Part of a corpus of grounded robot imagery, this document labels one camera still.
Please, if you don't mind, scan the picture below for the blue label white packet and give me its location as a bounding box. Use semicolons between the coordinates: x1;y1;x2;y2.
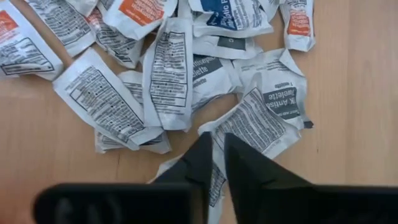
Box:
187;0;275;39

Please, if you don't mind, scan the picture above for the grey label towelette packet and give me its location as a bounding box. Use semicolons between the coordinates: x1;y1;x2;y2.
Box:
190;54;243;112
232;48;314;131

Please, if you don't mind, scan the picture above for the plain white packet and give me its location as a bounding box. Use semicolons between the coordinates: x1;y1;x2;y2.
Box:
257;0;289;22
66;0;100;17

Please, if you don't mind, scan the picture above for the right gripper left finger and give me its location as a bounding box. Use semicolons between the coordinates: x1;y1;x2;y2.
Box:
151;131;214;224

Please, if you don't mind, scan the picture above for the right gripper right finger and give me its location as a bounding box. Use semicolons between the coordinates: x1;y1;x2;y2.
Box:
223;133;313;224

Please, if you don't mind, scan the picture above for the orange label white packet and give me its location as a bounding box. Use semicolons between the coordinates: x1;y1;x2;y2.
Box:
97;0;178;41
0;0;65;82
279;0;317;53

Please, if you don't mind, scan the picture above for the dark square white packet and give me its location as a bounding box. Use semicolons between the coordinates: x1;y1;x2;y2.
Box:
192;34;264;60

